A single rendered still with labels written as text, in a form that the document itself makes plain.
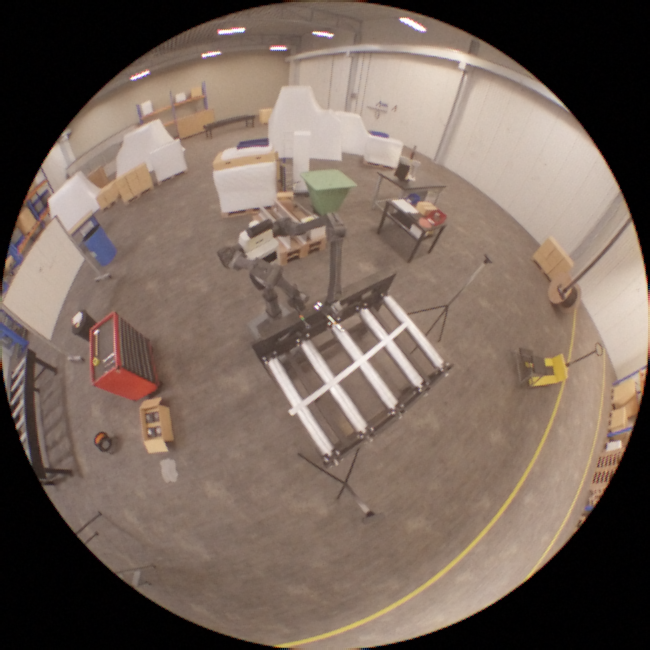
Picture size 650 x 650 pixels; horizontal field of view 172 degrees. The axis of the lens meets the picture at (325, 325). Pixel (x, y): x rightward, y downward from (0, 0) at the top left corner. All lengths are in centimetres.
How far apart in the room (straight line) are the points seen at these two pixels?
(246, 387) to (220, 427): 58
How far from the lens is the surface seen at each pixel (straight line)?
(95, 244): 589
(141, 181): 885
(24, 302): 454
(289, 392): 157
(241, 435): 256
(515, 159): 1091
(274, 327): 146
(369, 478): 261
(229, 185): 446
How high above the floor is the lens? 245
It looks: 62 degrees down
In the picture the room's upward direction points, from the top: 9 degrees clockwise
